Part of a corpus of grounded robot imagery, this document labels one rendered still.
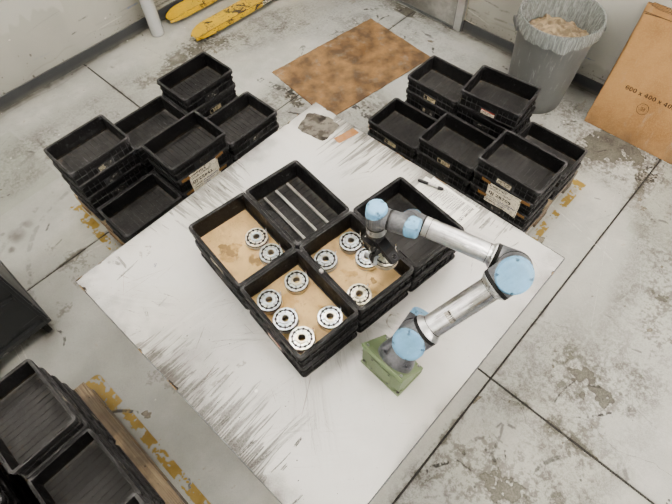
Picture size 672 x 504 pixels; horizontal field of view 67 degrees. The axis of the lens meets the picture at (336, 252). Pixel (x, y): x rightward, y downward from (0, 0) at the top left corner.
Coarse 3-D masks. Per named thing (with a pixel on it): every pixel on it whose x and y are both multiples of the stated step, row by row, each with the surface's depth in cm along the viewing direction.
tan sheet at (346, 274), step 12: (336, 240) 228; (336, 252) 224; (348, 264) 221; (336, 276) 218; (348, 276) 218; (360, 276) 218; (372, 276) 217; (384, 276) 217; (396, 276) 217; (348, 288) 215; (372, 288) 214; (384, 288) 214
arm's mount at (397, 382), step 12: (384, 336) 210; (372, 348) 196; (360, 360) 210; (372, 360) 197; (372, 372) 208; (384, 372) 196; (396, 372) 190; (420, 372) 207; (396, 384) 195; (408, 384) 204
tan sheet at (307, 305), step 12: (264, 288) 216; (276, 288) 215; (312, 288) 215; (288, 300) 212; (300, 300) 212; (312, 300) 212; (324, 300) 212; (300, 312) 209; (312, 312) 209; (300, 324) 206; (312, 324) 206; (288, 336) 204
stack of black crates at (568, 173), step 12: (528, 132) 335; (540, 132) 329; (552, 132) 323; (540, 144) 332; (552, 144) 329; (564, 144) 322; (576, 144) 317; (564, 156) 326; (576, 156) 322; (576, 168) 321; (564, 180) 315
